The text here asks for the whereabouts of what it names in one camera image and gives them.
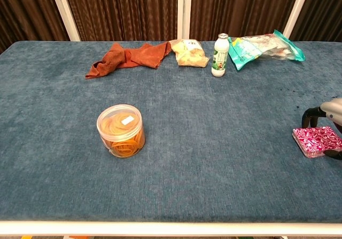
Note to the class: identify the right black-and-silver robot hand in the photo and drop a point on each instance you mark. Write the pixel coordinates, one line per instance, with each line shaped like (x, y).
(334, 110)

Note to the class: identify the red white patterned square block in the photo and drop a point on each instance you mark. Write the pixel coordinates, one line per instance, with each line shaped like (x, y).
(315, 140)

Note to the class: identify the brown pleated curtain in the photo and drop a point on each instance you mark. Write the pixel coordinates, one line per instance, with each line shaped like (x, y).
(125, 9)
(240, 6)
(29, 11)
(323, 9)

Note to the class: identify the teal clear snack bag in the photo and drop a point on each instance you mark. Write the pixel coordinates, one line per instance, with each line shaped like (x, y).
(248, 52)

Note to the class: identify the white bottle green label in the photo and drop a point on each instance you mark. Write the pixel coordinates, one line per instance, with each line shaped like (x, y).
(219, 60)

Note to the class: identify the blue fabric table cover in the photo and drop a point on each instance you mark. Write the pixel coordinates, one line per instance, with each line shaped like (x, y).
(187, 142)

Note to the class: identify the yellow snack bag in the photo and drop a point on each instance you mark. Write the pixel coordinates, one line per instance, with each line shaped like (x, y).
(189, 54)

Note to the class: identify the orange crumpled cloth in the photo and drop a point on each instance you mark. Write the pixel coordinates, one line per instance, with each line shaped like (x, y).
(144, 55)

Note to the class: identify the clear tub of rubber bands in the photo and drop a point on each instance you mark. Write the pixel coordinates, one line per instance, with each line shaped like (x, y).
(120, 133)

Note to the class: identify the white partition frame post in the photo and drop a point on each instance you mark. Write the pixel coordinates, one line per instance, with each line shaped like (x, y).
(298, 9)
(183, 11)
(65, 11)

